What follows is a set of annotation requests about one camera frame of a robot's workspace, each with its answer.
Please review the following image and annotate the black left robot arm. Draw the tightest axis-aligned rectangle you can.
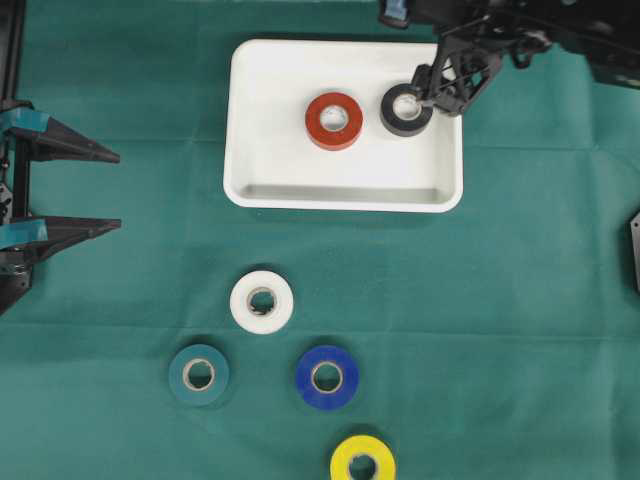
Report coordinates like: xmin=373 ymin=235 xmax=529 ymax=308
xmin=1 ymin=1 xmax=121 ymax=310

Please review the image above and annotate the white plastic tray case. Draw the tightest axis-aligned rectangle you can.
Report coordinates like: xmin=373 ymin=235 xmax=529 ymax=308
xmin=223 ymin=39 xmax=464 ymax=213

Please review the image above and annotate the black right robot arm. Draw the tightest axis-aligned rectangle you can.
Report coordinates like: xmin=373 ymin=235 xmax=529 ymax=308
xmin=379 ymin=0 xmax=639 ymax=116

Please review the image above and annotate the teal green tape roll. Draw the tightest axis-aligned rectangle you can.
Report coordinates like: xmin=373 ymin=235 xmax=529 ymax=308
xmin=168 ymin=344 xmax=230 ymax=407

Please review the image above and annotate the green table cloth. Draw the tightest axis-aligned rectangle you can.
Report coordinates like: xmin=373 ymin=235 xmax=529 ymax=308
xmin=1 ymin=1 xmax=639 ymax=479

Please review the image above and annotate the blue tape roll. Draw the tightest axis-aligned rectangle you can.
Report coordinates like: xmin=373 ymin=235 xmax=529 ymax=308
xmin=295 ymin=345 xmax=360 ymax=411

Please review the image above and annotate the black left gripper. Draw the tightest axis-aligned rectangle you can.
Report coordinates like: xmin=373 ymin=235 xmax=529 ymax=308
xmin=1 ymin=99 xmax=122 ymax=290

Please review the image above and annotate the yellow tape roll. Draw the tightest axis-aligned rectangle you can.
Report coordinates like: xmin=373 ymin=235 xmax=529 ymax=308
xmin=330 ymin=435 xmax=397 ymax=480

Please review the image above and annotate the white tape roll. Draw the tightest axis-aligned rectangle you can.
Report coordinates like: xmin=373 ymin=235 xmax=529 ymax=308
xmin=229 ymin=270 xmax=294 ymax=335

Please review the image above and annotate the black tape roll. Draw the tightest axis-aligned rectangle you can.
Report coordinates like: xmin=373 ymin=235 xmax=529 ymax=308
xmin=380 ymin=84 xmax=433 ymax=137

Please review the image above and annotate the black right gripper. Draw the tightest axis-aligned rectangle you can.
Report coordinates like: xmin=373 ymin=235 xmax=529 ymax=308
xmin=379 ymin=0 xmax=552 ymax=116

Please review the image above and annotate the red tape roll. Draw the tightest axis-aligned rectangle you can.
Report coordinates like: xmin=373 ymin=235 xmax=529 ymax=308
xmin=305 ymin=92 xmax=364 ymax=151

